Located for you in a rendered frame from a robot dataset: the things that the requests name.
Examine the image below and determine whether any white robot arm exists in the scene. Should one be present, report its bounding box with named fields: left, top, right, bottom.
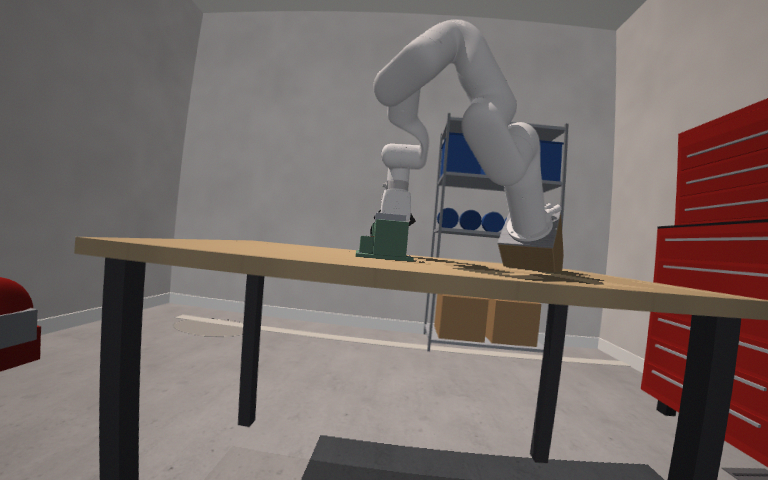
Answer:
left=374, top=20, right=562, bottom=241

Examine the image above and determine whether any green slide mechanism with black handwheel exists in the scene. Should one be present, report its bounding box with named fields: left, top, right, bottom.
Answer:
left=355, top=212, right=414, bottom=261

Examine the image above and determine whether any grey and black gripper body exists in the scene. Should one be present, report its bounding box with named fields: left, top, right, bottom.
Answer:
left=381, top=188, right=411, bottom=221

